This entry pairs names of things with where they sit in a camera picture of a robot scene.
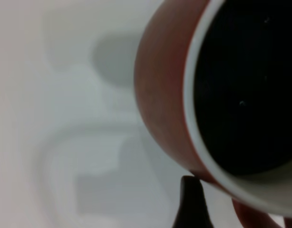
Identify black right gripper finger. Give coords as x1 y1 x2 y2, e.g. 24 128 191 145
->
172 175 214 228

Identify red ceramic mug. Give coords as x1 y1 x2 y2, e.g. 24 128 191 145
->
133 0 292 228

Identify dark coffee liquid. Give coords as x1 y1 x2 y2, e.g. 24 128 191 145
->
195 0 292 177

